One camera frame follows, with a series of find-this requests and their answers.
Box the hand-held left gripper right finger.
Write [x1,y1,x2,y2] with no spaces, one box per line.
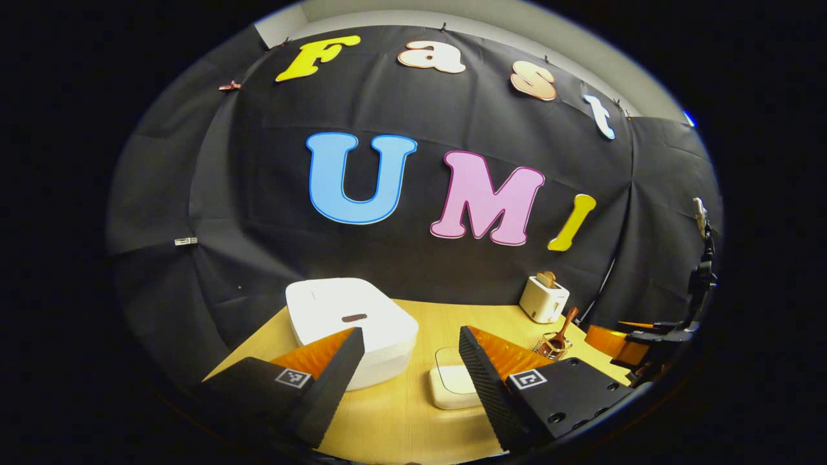
[459,325,637,453]

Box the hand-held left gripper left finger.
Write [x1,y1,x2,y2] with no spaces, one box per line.
[200,327,366,448]

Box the clear plastic rice box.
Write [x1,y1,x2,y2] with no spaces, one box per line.
[430,347,482,410]

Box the white rice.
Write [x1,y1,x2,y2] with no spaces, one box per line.
[432,365,479,408]

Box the wire chopstick holder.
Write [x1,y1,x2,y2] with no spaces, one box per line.
[533,331,574,361]

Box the white rice cooker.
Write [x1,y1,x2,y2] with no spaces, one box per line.
[286,278,419,392]

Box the white toaster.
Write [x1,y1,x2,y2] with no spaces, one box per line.
[519,271,571,324]

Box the black backdrop cloth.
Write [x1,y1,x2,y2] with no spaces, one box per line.
[107,25,723,388]

